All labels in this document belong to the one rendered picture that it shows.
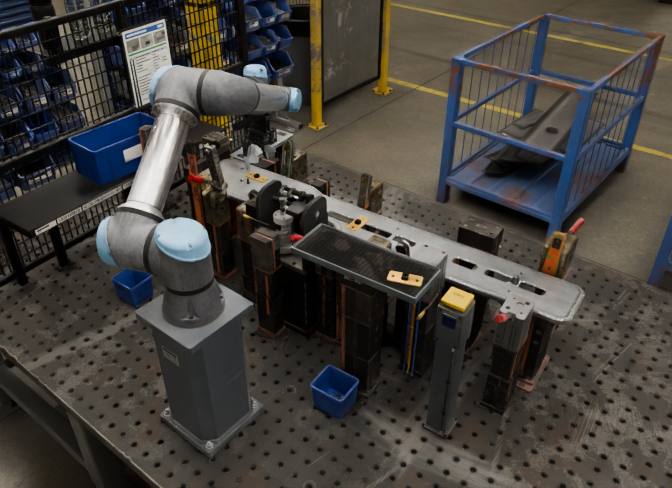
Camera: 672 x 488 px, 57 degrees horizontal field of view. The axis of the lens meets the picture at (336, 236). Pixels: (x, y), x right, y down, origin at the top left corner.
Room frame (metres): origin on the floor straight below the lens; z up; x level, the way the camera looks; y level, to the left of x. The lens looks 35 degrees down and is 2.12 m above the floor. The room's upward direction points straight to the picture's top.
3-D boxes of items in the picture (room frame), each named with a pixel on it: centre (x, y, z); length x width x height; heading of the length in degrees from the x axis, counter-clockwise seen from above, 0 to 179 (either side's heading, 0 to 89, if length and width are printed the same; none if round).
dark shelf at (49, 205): (2.02, 0.78, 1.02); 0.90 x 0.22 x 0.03; 146
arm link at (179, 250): (1.16, 0.35, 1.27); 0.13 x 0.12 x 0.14; 75
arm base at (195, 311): (1.16, 0.35, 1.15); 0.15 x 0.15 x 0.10
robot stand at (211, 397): (1.16, 0.35, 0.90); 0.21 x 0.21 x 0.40; 51
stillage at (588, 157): (3.65, -1.34, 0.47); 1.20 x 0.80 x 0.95; 140
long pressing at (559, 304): (1.68, -0.09, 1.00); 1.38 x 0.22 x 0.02; 56
